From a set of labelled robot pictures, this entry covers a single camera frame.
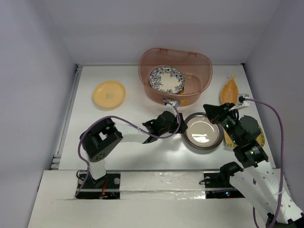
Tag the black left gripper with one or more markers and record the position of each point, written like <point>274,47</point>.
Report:
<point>175,124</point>

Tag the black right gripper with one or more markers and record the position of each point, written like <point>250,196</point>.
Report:
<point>215,112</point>

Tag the dark rimmed beige plate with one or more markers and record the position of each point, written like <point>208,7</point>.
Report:
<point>201,136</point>

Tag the blue floral ceramic plate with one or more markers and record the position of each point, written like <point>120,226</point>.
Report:
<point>167,79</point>

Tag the triangular woven bamboo plate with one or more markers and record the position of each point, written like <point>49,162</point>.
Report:
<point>181,92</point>

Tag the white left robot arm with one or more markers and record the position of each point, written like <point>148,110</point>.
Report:
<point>104,135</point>

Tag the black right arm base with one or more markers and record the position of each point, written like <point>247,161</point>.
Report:
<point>217,185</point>

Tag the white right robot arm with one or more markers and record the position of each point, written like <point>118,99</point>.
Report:
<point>252,175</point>

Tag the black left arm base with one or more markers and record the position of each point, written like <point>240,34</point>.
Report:
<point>107,187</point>

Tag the translucent brown plastic bin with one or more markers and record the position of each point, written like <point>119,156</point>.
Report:
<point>196,68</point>

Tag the leaf shaped yellow dish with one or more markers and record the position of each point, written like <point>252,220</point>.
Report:
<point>229,93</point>

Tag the rectangular woven bamboo tray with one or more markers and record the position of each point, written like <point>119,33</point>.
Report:
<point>260,139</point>

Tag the round yellow plastic plate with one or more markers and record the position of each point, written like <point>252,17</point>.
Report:
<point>109,94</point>

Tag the white foam board front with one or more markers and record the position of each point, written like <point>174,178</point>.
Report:
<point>148,200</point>

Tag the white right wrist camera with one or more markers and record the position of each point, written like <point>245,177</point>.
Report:
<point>242,102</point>

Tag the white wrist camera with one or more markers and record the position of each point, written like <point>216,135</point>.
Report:
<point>242,102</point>
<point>172,103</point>

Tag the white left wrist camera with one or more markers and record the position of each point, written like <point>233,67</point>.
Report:
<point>172,103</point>

